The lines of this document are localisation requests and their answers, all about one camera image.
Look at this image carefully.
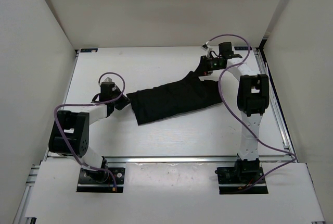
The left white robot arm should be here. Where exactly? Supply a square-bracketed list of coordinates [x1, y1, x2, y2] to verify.
[48, 81, 130, 183]

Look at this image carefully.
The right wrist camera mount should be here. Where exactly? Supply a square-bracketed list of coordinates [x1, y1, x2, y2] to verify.
[201, 42, 242, 59]

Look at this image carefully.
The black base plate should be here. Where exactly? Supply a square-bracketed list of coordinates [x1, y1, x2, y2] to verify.
[215, 167, 268, 195]
[76, 167, 125, 193]

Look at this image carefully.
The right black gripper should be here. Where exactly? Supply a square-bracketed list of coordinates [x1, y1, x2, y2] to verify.
[192, 55, 224, 77]

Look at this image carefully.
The aluminium front rail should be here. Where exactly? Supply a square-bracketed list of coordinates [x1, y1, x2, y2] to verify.
[44, 156, 299, 164]

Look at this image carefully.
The aluminium right rail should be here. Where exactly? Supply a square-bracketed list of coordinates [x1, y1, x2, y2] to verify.
[253, 48, 296, 155]

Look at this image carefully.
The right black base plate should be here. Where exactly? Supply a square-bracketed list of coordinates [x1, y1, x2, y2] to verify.
[215, 167, 268, 195]

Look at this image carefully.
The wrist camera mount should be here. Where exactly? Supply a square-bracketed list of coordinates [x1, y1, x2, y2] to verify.
[98, 77, 113, 86]
[201, 42, 242, 59]

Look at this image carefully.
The blue white label sticker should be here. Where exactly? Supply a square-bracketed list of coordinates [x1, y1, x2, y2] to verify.
[80, 48, 98, 53]

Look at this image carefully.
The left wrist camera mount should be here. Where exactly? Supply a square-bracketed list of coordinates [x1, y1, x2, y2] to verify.
[98, 77, 113, 86]

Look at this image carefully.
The aluminium rail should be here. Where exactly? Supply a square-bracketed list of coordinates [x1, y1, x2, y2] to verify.
[44, 156, 299, 164]
[253, 48, 296, 155]

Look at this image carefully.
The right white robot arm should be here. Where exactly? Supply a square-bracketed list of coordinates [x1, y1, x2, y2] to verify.
[200, 54, 269, 184]

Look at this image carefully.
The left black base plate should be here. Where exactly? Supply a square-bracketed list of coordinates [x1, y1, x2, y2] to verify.
[76, 167, 125, 193]

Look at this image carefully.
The black skirt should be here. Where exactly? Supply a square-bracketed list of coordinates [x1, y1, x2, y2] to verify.
[127, 56, 222, 126]

